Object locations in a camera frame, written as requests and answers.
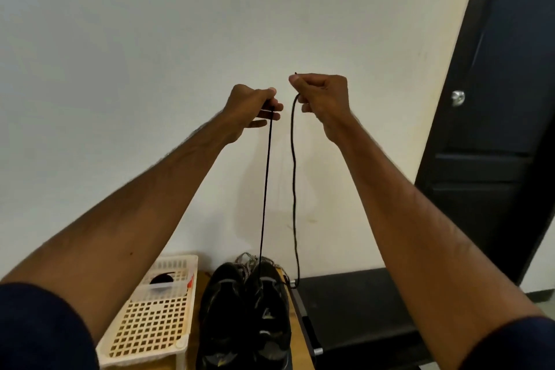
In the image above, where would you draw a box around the person's black shirt sleeve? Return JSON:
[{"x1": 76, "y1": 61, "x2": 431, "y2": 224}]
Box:
[
  {"x1": 458, "y1": 315, "x2": 555, "y2": 370},
  {"x1": 0, "y1": 282, "x2": 101, "y2": 370}
]

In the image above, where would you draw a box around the low wooden table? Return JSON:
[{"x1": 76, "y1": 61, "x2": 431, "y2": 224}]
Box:
[{"x1": 177, "y1": 270, "x2": 315, "y2": 370}]

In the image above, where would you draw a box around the large white plastic tray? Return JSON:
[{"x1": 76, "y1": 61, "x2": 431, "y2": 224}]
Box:
[{"x1": 96, "y1": 253, "x2": 201, "y2": 370}]

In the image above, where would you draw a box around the person's right forearm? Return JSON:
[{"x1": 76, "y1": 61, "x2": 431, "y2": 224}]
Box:
[{"x1": 330, "y1": 118, "x2": 555, "y2": 370}]

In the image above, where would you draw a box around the person's left forearm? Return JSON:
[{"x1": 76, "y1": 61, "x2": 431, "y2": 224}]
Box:
[{"x1": 0, "y1": 118, "x2": 239, "y2": 345}]

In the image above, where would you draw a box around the person's left hand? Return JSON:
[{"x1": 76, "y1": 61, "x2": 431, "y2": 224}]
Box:
[{"x1": 219, "y1": 83, "x2": 284, "y2": 147}]

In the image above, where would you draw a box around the black shoe rack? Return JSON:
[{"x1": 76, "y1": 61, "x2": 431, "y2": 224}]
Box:
[{"x1": 288, "y1": 267, "x2": 439, "y2": 370}]

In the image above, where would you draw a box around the single black shoelace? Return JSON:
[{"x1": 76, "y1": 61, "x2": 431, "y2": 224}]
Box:
[{"x1": 257, "y1": 72, "x2": 303, "y2": 288}]

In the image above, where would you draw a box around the person's right hand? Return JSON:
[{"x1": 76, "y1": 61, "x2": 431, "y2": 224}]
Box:
[{"x1": 288, "y1": 72, "x2": 358, "y2": 146}]

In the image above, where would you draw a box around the black shoe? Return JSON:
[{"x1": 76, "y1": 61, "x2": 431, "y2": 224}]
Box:
[
  {"x1": 196, "y1": 260, "x2": 254, "y2": 370},
  {"x1": 246, "y1": 260, "x2": 294, "y2": 370}
]

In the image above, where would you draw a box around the small white plastic basket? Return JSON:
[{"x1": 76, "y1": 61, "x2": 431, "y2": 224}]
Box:
[{"x1": 141, "y1": 255, "x2": 199, "y2": 294}]

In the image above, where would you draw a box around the dark door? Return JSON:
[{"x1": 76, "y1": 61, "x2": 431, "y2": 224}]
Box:
[{"x1": 413, "y1": 0, "x2": 555, "y2": 290}]

